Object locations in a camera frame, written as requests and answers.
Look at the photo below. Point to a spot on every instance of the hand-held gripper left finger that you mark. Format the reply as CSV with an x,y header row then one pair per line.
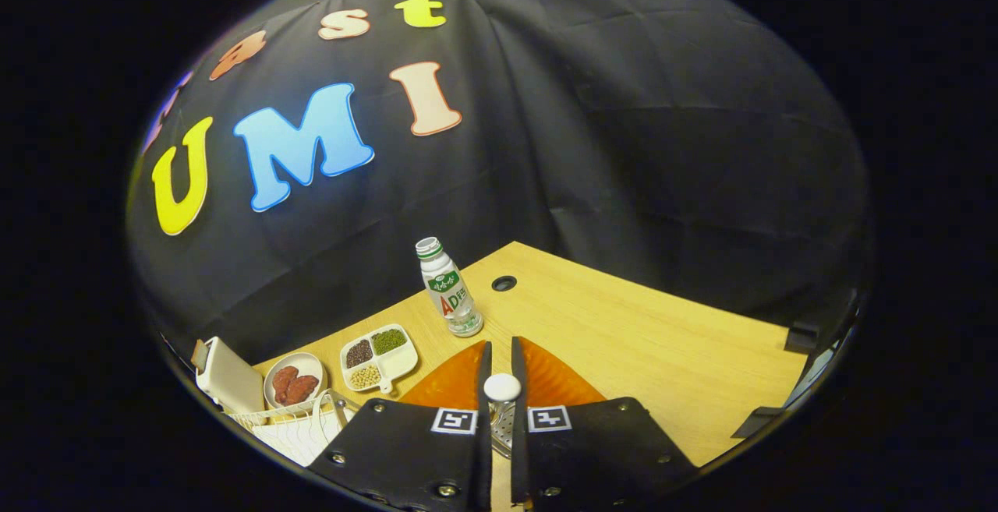
x,y
484,376

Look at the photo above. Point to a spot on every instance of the beige round meat plate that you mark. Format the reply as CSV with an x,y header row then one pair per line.
x,y
308,361

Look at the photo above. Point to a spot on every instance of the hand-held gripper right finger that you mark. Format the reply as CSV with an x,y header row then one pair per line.
x,y
518,364

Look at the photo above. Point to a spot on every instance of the red meat piece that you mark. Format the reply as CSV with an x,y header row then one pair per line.
x,y
282,379
304,389

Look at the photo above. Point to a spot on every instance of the black table edge bracket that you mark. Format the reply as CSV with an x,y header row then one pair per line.
x,y
801,337

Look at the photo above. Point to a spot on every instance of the white divided bean dish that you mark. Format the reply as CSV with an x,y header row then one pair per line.
x,y
398,362

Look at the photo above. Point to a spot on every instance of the white green drink bottle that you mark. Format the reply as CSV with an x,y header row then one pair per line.
x,y
448,290

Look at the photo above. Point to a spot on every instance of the white toaster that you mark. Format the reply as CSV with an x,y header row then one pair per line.
x,y
230,379

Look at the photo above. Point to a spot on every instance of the black backdrop cloth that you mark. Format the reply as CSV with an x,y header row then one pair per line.
x,y
624,146

